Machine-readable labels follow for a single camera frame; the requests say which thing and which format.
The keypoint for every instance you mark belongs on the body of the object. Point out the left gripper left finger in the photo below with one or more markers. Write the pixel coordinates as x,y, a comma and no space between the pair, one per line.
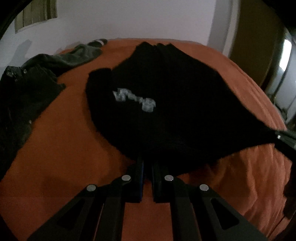
96,212

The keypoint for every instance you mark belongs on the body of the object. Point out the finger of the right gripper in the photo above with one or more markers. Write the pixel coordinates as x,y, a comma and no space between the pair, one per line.
285,143

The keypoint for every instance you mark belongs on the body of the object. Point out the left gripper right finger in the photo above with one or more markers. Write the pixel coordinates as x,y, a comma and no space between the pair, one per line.
199,213

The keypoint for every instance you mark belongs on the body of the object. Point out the black sweatshirt with white logo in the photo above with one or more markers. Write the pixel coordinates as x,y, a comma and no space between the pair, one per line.
170,111

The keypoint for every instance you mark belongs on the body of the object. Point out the orange fleece bed blanket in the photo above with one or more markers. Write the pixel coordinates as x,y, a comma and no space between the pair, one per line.
64,154

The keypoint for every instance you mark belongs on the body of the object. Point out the brown wooden door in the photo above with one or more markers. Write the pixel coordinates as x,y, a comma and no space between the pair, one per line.
257,35

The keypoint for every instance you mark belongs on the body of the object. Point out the dark jeans pile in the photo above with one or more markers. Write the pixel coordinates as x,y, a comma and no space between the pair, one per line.
26,91

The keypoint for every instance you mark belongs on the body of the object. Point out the grey-green fleece garment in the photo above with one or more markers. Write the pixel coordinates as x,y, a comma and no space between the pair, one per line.
81,54

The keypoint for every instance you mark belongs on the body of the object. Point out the dark striped sock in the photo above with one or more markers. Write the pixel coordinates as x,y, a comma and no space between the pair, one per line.
98,43

